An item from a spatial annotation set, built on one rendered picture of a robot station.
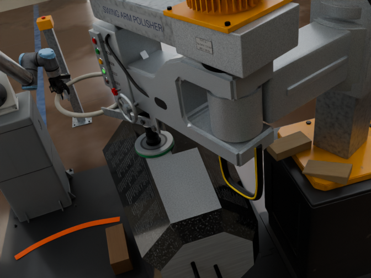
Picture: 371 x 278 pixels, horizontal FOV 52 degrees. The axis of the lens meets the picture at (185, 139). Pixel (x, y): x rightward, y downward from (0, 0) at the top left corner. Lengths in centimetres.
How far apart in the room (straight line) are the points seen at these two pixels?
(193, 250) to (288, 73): 86
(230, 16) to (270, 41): 13
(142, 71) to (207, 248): 82
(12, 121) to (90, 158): 105
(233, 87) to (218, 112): 14
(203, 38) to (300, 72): 43
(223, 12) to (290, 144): 102
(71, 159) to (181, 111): 224
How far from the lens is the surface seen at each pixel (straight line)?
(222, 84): 122
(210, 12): 115
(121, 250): 255
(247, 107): 129
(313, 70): 149
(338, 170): 189
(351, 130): 190
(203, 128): 147
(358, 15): 160
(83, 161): 353
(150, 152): 204
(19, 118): 270
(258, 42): 110
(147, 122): 190
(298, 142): 201
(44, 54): 252
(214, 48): 113
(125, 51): 171
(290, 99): 145
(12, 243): 311
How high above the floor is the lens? 209
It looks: 37 degrees down
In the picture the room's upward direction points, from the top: 11 degrees counter-clockwise
